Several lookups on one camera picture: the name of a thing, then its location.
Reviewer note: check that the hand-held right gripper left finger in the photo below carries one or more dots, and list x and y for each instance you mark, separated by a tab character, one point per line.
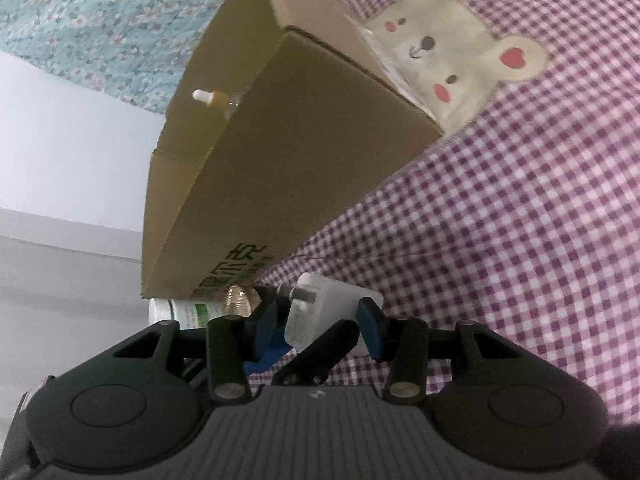
265	332

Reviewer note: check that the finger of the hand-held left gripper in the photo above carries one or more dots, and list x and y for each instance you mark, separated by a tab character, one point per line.
320	355
280	355

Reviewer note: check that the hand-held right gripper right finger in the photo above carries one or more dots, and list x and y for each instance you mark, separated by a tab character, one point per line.
372	332

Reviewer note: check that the gold ridged cap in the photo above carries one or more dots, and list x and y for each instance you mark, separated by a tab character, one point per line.
240	300

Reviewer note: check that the white charger plug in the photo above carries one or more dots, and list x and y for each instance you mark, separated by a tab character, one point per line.
330	305

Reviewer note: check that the white bottle with green label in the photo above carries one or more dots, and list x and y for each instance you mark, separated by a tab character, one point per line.
175	312

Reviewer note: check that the brown cardboard box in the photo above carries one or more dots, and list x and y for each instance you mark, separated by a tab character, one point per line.
300	160

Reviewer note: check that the green dropper bottle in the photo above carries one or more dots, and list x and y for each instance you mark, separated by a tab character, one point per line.
215	98

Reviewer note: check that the purple checkered tablecloth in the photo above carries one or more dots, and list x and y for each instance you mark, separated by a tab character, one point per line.
500	210

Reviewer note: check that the blue floral cloth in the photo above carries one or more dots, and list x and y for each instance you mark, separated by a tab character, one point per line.
100	20

